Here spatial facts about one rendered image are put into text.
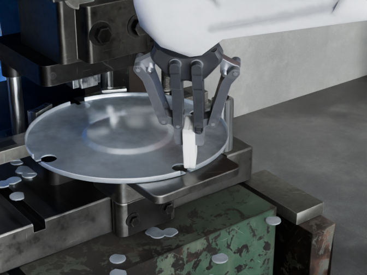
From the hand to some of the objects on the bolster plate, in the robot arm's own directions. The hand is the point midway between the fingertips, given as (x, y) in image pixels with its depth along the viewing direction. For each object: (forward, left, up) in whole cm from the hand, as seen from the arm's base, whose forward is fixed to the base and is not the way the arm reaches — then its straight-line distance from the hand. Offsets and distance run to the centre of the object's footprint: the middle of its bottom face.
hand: (189, 142), depth 103 cm
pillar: (+33, +6, -8) cm, 35 cm away
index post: (+12, -18, -12) cm, 24 cm away
